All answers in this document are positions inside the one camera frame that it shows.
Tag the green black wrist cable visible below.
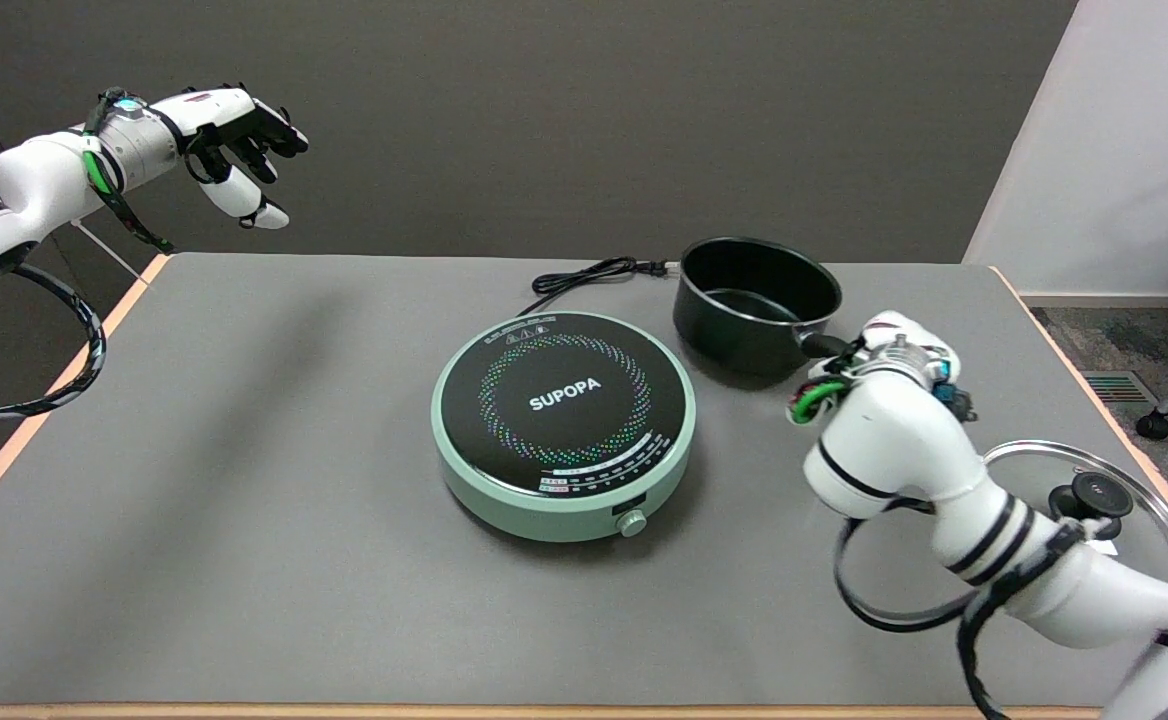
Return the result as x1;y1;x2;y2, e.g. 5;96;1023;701
786;372;853;427
81;87;177;254

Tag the black saucepan with handle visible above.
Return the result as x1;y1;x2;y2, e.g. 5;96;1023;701
671;236;851;380

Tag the black cooker power cord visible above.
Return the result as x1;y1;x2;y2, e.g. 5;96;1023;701
516;256;673;319

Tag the grey table mat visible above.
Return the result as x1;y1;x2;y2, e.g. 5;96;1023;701
0;252;1168;708

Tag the green black right wrist cable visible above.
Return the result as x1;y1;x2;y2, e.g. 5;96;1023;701
786;372;853;427

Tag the green round induction cooker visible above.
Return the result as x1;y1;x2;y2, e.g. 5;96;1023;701
430;311;697;544

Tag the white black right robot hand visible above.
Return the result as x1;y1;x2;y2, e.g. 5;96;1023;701
804;310;961;389

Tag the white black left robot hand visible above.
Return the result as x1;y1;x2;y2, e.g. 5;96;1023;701
157;83;311;232

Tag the glass lid with black knob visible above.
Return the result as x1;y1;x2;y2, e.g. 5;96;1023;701
982;440;1168;593

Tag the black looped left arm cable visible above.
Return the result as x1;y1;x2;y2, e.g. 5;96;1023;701
0;262;108;422

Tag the green black left wrist cable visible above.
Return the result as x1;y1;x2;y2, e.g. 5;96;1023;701
81;87;177;254

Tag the metal floor vent grille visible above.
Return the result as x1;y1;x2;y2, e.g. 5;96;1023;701
1079;370;1161;406

